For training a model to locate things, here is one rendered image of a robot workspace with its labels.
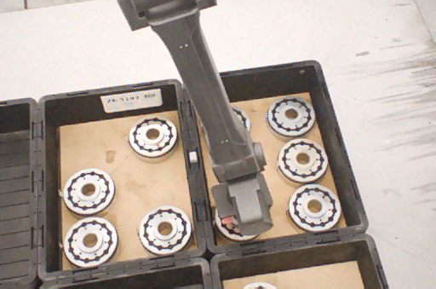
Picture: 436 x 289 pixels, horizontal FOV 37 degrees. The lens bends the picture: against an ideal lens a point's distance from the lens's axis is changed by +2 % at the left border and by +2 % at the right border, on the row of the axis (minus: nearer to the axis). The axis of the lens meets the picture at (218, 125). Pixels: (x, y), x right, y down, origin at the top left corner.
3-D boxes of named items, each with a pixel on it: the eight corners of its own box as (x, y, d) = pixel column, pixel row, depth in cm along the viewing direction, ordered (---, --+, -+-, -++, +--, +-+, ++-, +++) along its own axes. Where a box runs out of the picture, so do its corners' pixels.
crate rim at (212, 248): (181, 83, 138) (180, 77, 136) (318, 65, 140) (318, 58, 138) (208, 259, 118) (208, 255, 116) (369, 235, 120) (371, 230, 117)
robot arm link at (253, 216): (258, 136, 103) (208, 152, 104) (276, 202, 98) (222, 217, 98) (269, 165, 114) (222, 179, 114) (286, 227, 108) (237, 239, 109)
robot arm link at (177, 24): (197, -64, 75) (108, -36, 76) (203, -34, 71) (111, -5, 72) (266, 146, 108) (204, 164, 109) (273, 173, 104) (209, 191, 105)
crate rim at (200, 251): (40, 101, 137) (37, 95, 134) (181, 83, 138) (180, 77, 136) (40, 287, 116) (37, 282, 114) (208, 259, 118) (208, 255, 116)
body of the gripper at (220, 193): (273, 207, 119) (276, 191, 112) (220, 222, 117) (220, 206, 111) (261, 176, 122) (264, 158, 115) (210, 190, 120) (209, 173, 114)
